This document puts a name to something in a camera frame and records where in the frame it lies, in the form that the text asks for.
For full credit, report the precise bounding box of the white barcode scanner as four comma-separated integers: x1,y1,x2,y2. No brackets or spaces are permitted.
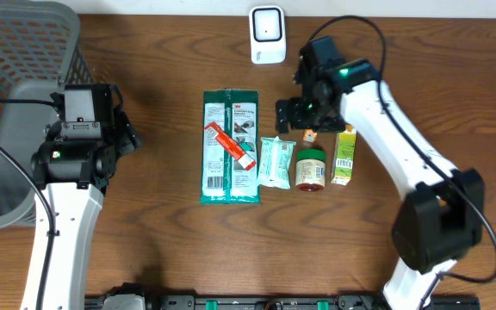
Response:
248,5,287,65

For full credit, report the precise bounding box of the green yellow juice carton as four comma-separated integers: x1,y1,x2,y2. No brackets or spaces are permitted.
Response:
331,125,357,186

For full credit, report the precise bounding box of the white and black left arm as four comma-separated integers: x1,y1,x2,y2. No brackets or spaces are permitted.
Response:
21,108,140,309

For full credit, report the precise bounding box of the green 3M package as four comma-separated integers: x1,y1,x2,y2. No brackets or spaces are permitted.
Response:
200,89,260,204

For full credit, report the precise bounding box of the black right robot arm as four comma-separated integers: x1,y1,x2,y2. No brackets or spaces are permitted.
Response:
276,56,485,309

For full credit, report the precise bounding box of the dark grey plastic mesh basket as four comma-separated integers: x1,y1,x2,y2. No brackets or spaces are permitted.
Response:
0,1,93,229

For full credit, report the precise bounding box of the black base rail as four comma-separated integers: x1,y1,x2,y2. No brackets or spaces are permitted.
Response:
84,294,481,310

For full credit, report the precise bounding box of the red sachet packet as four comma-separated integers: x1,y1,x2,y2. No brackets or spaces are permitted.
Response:
204,121,256,171

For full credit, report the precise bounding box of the mint green wipes pack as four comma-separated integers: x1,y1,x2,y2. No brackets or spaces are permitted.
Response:
257,136,296,189

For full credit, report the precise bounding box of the white jar green lid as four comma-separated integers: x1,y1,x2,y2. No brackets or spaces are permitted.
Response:
295,148,326,192

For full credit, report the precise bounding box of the small orange box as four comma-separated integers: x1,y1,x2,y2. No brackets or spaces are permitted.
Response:
303,129,318,143

